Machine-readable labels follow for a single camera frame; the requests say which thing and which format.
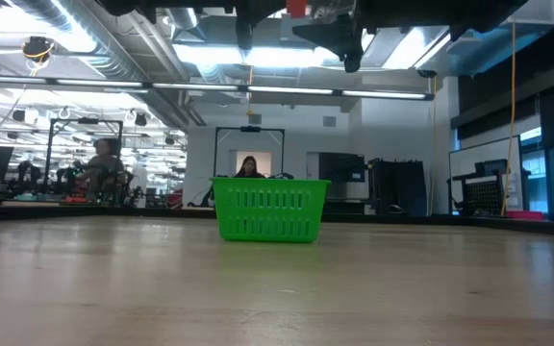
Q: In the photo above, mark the whiteboard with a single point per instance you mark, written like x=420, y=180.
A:
x=464, y=158

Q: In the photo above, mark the black aluminium table frame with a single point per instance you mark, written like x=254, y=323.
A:
x=113, y=211

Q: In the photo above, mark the black cabinet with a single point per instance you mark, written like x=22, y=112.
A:
x=397, y=187

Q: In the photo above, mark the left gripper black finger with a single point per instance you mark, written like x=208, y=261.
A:
x=245, y=29

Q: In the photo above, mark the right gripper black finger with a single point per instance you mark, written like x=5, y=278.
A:
x=339, y=33

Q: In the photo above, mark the black pegboard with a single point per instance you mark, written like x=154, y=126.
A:
x=484, y=197

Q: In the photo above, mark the green plastic basket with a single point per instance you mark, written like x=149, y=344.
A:
x=267, y=211

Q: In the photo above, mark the person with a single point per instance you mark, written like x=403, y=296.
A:
x=101, y=165
x=249, y=168

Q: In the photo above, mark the black desk with pegboard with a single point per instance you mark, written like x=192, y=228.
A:
x=469, y=177

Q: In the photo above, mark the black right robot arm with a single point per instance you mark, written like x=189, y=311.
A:
x=488, y=9

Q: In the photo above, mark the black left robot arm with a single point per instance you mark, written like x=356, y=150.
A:
x=123, y=5

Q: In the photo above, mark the long ceiling light bar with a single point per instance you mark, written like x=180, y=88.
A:
x=195, y=87

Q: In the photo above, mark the black rig frame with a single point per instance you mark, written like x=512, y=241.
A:
x=87, y=120
x=249, y=129

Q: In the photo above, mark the red plastic item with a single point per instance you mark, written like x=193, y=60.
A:
x=524, y=215

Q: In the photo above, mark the black wall monitor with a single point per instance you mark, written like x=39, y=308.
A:
x=342, y=167

